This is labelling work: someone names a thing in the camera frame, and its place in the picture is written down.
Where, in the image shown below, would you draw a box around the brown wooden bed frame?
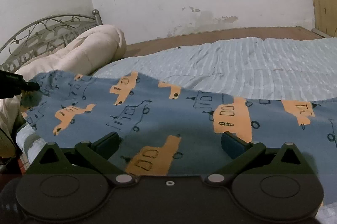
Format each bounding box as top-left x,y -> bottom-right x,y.
124,26 -> 322,58

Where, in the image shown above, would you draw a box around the grey metal headboard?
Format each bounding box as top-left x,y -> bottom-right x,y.
1,9 -> 102,73

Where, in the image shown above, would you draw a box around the light blue bedsheet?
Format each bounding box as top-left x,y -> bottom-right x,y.
16,38 -> 336,223

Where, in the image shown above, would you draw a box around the cream rolled quilt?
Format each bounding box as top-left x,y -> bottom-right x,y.
0,24 -> 127,158

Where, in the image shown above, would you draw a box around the blue pants with orange trucks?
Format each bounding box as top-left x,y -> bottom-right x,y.
21,71 -> 336,204

